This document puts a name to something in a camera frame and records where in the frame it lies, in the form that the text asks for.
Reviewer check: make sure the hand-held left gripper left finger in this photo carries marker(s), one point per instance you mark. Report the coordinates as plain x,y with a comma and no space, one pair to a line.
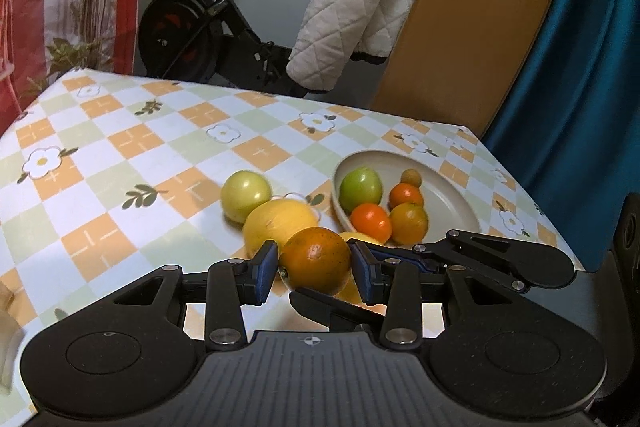
267,272

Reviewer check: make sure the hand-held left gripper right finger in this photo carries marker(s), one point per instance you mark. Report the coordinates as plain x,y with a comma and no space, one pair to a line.
361,274

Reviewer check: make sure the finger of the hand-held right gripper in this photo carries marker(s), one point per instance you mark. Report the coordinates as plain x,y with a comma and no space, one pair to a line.
335,309
510,259

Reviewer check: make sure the yellow lemon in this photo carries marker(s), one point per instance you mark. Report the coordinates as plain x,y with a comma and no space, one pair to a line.
280,222
360,238

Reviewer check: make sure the large orange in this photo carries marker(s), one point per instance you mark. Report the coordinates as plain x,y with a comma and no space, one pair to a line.
315,259

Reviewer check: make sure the small orange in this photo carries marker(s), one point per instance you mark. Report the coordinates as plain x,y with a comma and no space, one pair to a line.
406,196
370,221

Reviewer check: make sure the greenish orange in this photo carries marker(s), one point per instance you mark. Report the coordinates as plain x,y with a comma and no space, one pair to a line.
409,223

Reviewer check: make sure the pale green round fruit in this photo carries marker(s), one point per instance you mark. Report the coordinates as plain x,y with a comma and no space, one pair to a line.
245,194

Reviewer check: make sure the beige oval plate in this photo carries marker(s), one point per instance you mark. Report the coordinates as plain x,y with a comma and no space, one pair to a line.
450,202

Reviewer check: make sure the bright green round fruit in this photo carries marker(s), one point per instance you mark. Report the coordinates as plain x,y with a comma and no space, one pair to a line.
361,189

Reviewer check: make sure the brown longan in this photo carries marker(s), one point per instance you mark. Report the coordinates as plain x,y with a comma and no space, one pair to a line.
411,177

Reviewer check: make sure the teal curtain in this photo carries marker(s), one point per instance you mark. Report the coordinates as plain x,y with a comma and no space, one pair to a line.
575,82

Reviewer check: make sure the checkered floral tablecloth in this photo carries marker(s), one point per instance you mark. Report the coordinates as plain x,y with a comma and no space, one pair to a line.
125,147

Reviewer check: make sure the brown wooden board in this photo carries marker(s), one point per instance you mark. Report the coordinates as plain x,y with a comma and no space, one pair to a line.
475,7

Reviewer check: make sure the black exercise bike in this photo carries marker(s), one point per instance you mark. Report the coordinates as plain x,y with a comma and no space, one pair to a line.
170,32

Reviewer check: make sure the white quilted jacket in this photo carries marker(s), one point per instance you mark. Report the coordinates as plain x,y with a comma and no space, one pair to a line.
345,7

